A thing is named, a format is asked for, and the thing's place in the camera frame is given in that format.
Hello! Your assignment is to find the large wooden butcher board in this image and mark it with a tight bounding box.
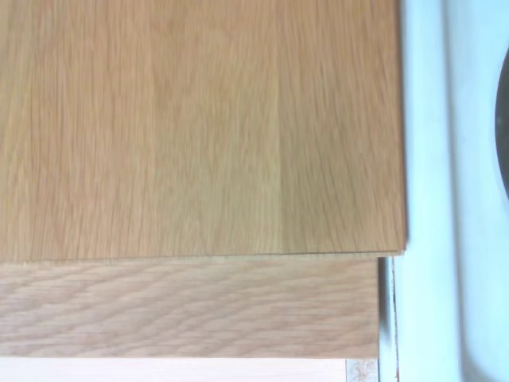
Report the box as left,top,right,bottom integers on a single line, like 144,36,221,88
0,0,410,256

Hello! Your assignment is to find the white electric stove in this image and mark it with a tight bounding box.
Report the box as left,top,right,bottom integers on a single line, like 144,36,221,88
376,0,509,382

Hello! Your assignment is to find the black coil burner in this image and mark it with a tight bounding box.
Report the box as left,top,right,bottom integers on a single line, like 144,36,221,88
494,50,509,201

